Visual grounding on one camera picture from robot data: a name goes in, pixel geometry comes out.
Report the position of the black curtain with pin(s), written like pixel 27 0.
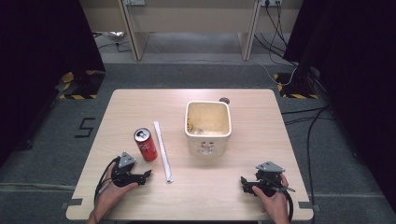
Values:
pixel 40 62
pixel 358 77

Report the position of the white wall socket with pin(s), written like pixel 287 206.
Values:
pixel 271 2
pixel 134 2

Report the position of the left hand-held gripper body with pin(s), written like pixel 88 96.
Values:
pixel 122 175

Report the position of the white table leg frame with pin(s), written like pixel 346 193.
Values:
pixel 193 18

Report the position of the red soda can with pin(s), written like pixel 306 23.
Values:
pixel 146 146

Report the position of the white paper straw wrapper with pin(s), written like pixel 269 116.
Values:
pixel 162 149

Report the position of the person's right hand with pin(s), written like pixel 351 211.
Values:
pixel 275 207

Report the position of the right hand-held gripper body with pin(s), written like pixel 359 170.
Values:
pixel 269 179

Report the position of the stand base with striped tape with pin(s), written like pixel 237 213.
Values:
pixel 295 88
pixel 82 88

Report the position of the cream square bin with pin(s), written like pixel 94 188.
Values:
pixel 208 141

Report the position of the person's left hand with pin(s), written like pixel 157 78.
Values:
pixel 109 196

